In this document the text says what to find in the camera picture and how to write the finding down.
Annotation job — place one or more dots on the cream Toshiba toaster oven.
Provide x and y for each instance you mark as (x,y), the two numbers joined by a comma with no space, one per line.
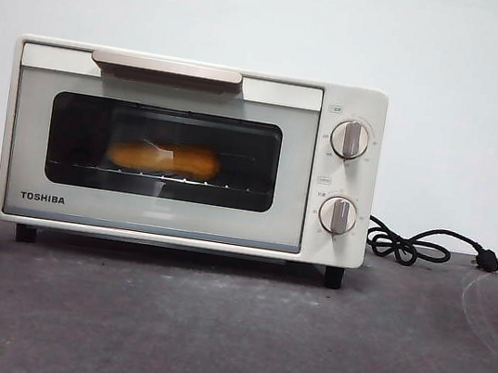
(369,106)

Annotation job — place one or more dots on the cream timer knob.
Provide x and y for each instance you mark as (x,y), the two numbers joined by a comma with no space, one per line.
(339,216)

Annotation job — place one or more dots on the yellow corn cob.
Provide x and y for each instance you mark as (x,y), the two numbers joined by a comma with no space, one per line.
(187,161)

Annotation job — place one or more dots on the cream temperature knob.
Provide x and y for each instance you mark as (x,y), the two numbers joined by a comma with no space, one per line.
(350,140)

